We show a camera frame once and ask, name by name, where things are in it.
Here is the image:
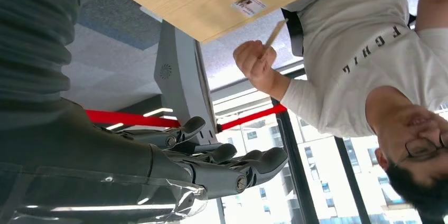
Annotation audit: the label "black window frame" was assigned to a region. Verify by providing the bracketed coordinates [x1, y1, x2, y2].
[209, 68, 372, 224]

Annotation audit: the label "black-framed glasses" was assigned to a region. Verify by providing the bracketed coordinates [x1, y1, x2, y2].
[403, 132, 448, 159]

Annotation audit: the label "red barrier bar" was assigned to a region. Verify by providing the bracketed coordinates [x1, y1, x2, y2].
[85, 102, 288, 133]

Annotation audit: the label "person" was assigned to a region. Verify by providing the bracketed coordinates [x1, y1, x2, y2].
[232, 0, 448, 217]

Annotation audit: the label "light wooden desk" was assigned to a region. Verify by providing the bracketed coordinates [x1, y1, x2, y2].
[118, 0, 360, 44]

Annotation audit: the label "silver kiosk stand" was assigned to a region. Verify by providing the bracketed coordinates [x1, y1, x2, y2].
[153, 20, 220, 146]

